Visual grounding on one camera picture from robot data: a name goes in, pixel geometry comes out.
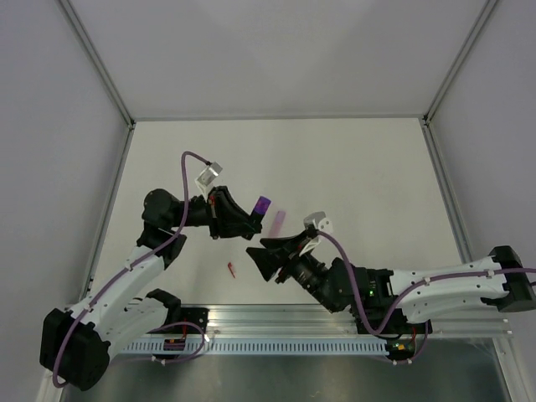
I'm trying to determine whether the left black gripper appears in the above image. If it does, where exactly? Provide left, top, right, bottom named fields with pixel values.
left=171, top=186, right=262, bottom=240

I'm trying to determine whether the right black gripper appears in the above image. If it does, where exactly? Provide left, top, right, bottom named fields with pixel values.
left=246, top=229, right=338, bottom=313

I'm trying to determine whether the pink marker pen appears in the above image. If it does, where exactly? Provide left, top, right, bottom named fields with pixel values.
left=269, top=210, right=286, bottom=238

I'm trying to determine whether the purple highlighter cap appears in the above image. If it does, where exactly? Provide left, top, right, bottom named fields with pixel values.
left=253, top=196, right=271, bottom=215

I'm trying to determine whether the black purple highlighter pen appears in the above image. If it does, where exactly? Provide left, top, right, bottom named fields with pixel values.
left=250, top=210, right=265, bottom=230

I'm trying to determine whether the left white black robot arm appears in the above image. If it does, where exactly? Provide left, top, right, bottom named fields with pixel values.
left=39, top=186, right=271, bottom=390

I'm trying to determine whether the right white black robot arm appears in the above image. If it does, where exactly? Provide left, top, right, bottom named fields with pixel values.
left=246, top=230, right=535, bottom=336

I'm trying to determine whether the red pen cap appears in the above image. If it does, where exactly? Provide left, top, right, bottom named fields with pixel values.
left=227, top=262, right=236, bottom=279

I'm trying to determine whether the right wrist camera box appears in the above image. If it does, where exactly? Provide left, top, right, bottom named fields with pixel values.
left=303, top=211, right=333, bottom=235

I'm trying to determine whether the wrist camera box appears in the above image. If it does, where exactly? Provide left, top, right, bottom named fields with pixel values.
left=303, top=211, right=333, bottom=235
left=195, top=162, right=223, bottom=198

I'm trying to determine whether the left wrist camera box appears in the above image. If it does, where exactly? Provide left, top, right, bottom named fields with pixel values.
left=195, top=162, right=223, bottom=198

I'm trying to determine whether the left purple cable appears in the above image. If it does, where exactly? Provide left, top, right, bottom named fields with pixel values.
left=52, top=151, right=213, bottom=387

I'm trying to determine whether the purple cable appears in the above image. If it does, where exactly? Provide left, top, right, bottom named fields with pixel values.
left=52, top=151, right=213, bottom=387
left=316, top=228, right=536, bottom=336

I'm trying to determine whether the aluminium front rail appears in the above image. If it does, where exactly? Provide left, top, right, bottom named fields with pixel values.
left=62, top=304, right=514, bottom=338

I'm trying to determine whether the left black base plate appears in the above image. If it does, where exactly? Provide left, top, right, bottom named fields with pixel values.
left=164, top=307, right=210, bottom=335

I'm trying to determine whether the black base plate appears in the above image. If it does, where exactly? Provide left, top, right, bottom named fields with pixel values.
left=365, top=309, right=432, bottom=337
left=164, top=307, right=210, bottom=335

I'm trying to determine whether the white slotted cable duct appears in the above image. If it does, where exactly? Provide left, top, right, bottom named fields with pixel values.
left=121, top=337, right=388, bottom=356

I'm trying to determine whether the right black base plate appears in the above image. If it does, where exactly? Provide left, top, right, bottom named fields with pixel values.
left=365, top=309, right=432, bottom=337

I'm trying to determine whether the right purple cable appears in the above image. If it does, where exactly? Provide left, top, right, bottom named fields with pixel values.
left=316, top=228, right=536, bottom=336

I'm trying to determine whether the left aluminium frame post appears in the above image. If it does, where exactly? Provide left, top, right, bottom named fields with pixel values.
left=55, top=0, right=136, bottom=129

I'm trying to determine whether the aluminium frame post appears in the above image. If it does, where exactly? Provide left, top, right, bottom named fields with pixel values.
left=55, top=0, right=136, bottom=129
left=421, top=0, right=501, bottom=126

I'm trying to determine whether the right aluminium frame post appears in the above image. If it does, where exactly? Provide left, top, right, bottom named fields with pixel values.
left=421, top=0, right=501, bottom=126

